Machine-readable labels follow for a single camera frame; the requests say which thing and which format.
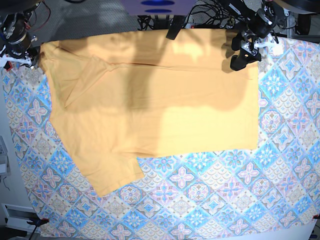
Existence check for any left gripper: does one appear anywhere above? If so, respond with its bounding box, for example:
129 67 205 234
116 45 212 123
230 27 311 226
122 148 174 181
230 30 283 71

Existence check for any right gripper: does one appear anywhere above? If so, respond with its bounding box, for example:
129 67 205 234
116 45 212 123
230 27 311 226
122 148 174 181
0 34 41 69

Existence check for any yellow T-shirt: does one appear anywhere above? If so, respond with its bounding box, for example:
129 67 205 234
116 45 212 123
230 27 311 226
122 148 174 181
38 29 259 196

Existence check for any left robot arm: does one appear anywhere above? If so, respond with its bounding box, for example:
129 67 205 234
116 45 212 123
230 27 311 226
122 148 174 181
230 1 279 71

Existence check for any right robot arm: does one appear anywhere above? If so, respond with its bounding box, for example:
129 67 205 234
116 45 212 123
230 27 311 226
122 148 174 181
0 0 51 71

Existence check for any red black clamp left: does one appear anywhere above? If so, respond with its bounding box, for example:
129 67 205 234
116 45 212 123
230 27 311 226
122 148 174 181
3 61 13 72

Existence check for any white power strip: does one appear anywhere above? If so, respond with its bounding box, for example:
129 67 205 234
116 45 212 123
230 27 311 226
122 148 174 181
184 23 199 29

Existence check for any black clamp at table edge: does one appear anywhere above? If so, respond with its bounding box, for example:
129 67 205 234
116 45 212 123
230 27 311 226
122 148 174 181
166 15 186 40

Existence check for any patterned blue tile tablecloth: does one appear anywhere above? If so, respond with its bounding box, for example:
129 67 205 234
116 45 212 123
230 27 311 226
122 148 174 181
0 38 320 240

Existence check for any orange black clamp bottom left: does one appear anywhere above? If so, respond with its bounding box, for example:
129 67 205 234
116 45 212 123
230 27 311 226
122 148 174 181
27 217 49 227

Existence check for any purple base camera mount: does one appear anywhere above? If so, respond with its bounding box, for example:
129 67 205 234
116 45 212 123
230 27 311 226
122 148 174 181
120 0 196 16

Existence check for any white aluminium rail box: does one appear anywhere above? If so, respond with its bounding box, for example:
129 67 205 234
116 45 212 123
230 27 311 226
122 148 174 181
1 203 38 233

